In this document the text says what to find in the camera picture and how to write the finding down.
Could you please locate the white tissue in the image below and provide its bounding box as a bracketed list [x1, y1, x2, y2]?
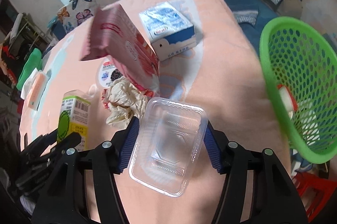
[101, 76, 148, 129]

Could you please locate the clear plastic food tray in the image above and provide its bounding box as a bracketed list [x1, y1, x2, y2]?
[128, 97, 209, 197]

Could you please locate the yellow green drink carton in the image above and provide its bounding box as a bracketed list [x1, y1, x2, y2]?
[57, 89, 91, 152]

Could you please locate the red plastic stool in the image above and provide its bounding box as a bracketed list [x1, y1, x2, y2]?
[292, 173, 336, 224]

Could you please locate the small pink white box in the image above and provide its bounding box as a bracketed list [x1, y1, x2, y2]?
[21, 68, 50, 111]

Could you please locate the green plastic bag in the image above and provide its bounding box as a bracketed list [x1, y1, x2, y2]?
[16, 48, 42, 91]

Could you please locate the round foil yogurt lid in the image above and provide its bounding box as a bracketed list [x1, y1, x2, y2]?
[95, 57, 123, 89]

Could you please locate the red net yogurt cup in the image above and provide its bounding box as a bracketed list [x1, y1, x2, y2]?
[277, 84, 298, 119]

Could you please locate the green perforated plastic basket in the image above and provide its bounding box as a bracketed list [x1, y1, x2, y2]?
[259, 16, 336, 164]

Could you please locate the butterfly print cushion left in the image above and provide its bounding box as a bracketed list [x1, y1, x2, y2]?
[48, 0, 98, 40]

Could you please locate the blue white milk carton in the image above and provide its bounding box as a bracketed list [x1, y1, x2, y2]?
[139, 2, 197, 61]

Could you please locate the blue sofa seat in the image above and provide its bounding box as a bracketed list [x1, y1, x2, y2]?
[215, 0, 303, 52]

